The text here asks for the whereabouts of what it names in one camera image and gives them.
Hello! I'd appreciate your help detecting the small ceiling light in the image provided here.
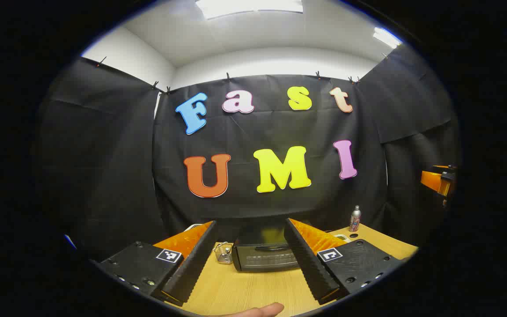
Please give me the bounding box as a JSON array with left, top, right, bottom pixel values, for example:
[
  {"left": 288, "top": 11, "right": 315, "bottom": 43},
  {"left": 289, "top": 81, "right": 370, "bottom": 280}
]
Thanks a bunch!
[{"left": 372, "top": 27, "right": 401, "bottom": 49}]

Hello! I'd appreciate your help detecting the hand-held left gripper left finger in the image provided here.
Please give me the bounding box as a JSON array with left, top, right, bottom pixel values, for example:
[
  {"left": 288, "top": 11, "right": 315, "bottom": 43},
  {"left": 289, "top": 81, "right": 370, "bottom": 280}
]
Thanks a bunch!
[{"left": 96, "top": 220, "right": 218, "bottom": 306}]

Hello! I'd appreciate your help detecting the wire cutlery holder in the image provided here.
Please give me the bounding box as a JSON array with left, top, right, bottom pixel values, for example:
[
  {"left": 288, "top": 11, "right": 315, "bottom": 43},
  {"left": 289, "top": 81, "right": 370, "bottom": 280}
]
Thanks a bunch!
[{"left": 214, "top": 242, "right": 234, "bottom": 265}]

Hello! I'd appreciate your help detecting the black electric oven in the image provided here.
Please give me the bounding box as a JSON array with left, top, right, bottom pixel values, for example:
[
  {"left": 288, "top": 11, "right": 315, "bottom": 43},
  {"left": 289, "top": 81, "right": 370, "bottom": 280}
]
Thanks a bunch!
[{"left": 231, "top": 224, "right": 300, "bottom": 272}]

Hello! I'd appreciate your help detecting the black backdrop cloth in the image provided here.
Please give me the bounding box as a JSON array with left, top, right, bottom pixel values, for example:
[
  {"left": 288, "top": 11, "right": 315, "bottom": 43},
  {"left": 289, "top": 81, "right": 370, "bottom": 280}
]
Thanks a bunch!
[{"left": 33, "top": 44, "right": 461, "bottom": 265}]

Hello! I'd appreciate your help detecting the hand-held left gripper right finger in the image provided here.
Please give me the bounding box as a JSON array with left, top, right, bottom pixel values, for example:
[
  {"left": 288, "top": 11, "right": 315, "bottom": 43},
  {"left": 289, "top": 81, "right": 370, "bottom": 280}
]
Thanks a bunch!
[{"left": 283, "top": 218, "right": 406, "bottom": 305}]

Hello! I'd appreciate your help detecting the silver drink bottle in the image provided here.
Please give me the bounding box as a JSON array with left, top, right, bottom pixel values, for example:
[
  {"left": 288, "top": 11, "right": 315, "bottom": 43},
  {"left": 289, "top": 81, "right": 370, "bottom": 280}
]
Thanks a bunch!
[{"left": 349, "top": 205, "right": 362, "bottom": 232}]

